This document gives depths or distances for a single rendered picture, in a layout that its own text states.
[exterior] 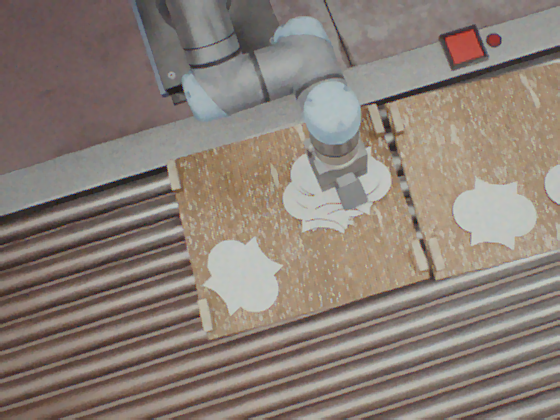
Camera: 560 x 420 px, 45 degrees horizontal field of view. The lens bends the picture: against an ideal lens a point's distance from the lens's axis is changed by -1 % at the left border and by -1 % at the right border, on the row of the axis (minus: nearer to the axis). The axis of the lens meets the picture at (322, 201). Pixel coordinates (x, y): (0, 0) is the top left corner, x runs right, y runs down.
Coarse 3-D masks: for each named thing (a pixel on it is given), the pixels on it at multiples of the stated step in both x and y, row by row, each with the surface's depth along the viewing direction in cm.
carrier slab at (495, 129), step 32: (416, 96) 131; (448, 96) 131; (480, 96) 130; (512, 96) 130; (544, 96) 130; (416, 128) 129; (448, 128) 129; (480, 128) 129; (512, 128) 128; (544, 128) 128; (416, 160) 128; (448, 160) 127; (480, 160) 127; (512, 160) 127; (544, 160) 126; (416, 192) 126; (448, 192) 126; (544, 192) 125; (448, 224) 124; (544, 224) 123; (448, 256) 123; (480, 256) 122; (512, 256) 122
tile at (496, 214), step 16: (464, 192) 125; (480, 192) 124; (496, 192) 124; (512, 192) 124; (464, 208) 124; (480, 208) 124; (496, 208) 123; (512, 208) 123; (528, 208) 123; (464, 224) 123; (480, 224) 123; (496, 224) 123; (512, 224) 123; (528, 224) 122; (480, 240) 122; (496, 240) 122; (512, 240) 122
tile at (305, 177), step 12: (300, 168) 121; (372, 168) 120; (300, 180) 120; (312, 180) 120; (360, 180) 120; (372, 180) 120; (312, 192) 120; (324, 192) 119; (336, 192) 119; (372, 192) 120; (324, 204) 119
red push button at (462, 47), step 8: (464, 32) 135; (472, 32) 135; (448, 40) 134; (456, 40) 134; (464, 40) 134; (472, 40) 134; (448, 48) 134; (456, 48) 134; (464, 48) 134; (472, 48) 134; (456, 56) 133; (464, 56) 133; (472, 56) 133; (480, 56) 133
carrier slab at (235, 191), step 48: (240, 144) 130; (288, 144) 130; (384, 144) 129; (192, 192) 128; (240, 192) 128; (192, 240) 126; (240, 240) 125; (288, 240) 125; (336, 240) 124; (384, 240) 124; (288, 288) 123; (336, 288) 122; (384, 288) 122
